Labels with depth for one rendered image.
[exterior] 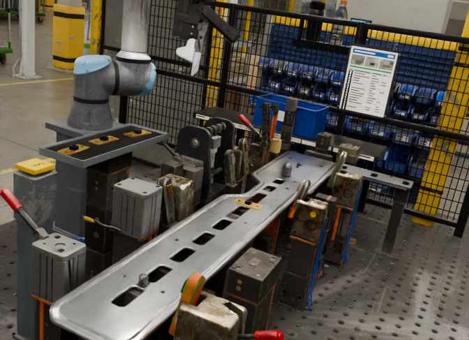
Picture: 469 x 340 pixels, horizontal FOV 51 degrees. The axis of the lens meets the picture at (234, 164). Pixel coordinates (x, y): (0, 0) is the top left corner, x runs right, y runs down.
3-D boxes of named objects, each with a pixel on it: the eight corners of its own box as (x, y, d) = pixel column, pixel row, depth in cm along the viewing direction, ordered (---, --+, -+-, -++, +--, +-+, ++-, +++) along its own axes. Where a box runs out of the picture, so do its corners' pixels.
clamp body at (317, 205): (306, 316, 148) (329, 211, 137) (269, 302, 152) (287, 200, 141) (315, 301, 156) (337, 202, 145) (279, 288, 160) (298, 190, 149)
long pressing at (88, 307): (138, 365, 79) (139, 357, 79) (34, 315, 88) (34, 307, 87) (340, 165, 200) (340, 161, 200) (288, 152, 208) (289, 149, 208)
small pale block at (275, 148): (265, 224, 205) (279, 141, 194) (257, 222, 206) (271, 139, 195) (268, 221, 208) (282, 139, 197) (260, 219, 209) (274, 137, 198)
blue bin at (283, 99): (312, 139, 217) (317, 111, 213) (251, 123, 230) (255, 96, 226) (324, 133, 231) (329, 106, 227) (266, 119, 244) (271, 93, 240)
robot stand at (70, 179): (42, 230, 176) (44, 121, 163) (86, 212, 193) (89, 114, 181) (85, 249, 167) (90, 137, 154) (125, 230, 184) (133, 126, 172)
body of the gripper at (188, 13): (171, 38, 125) (180, -11, 123) (204, 45, 127) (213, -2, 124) (171, 37, 118) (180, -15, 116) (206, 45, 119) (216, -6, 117)
